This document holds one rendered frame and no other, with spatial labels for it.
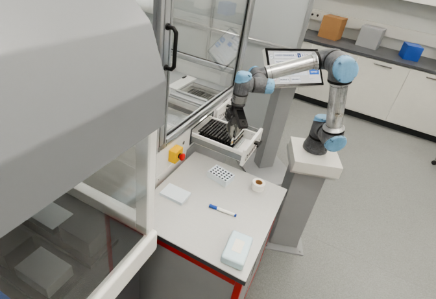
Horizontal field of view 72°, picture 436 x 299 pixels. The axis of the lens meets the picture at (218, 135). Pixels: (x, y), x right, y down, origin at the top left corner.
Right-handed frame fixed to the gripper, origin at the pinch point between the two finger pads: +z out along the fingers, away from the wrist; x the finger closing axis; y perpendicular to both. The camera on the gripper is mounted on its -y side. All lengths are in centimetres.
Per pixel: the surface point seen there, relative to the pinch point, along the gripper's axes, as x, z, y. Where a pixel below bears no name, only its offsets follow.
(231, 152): -1.3, 10.6, 1.3
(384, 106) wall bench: -300, 66, 123
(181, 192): 31.0, 20.4, -12.9
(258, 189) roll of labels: -8.3, 19.4, -21.1
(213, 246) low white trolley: 27, 22, -45
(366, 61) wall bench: -272, 17, 155
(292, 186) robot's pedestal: -47, 39, -6
